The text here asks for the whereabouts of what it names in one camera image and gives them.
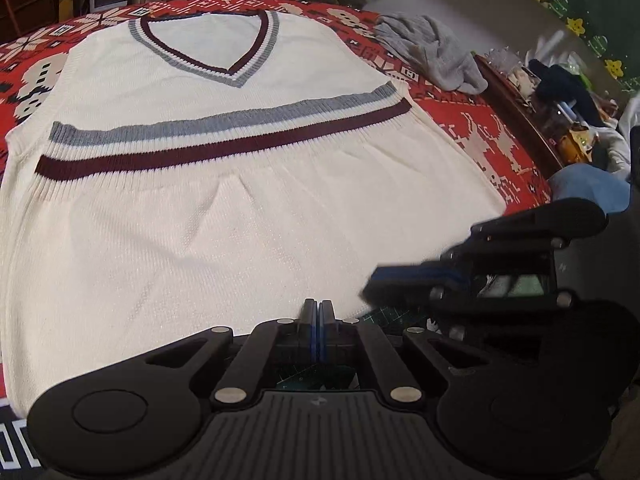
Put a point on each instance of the green christmas wall banner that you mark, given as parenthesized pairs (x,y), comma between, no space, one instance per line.
(590,10)

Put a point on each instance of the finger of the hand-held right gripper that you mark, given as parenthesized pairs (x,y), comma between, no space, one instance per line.
(400,294)
(425,271)

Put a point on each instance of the brown wooden cabinet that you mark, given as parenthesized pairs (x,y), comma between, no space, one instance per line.
(25,0)

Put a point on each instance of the person's blue jeans leg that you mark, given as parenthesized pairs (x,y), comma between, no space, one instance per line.
(590,187)

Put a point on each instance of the white knit sweater vest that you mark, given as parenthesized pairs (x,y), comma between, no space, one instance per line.
(225,220)

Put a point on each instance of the grey cloth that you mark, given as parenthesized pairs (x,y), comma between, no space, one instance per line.
(430,50)

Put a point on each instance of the box of mixed clothes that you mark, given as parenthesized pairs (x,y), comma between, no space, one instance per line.
(520,115)

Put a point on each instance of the red patterned blanket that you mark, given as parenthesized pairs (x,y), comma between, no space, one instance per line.
(450,120)

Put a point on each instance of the dark navy cloth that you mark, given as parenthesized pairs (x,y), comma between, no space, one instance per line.
(565,90)

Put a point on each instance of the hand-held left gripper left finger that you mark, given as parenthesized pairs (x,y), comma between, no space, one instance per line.
(309,330)

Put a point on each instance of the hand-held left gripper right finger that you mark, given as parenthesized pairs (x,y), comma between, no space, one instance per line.
(326,330)

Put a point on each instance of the green cutting mat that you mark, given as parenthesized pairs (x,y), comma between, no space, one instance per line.
(395,317)

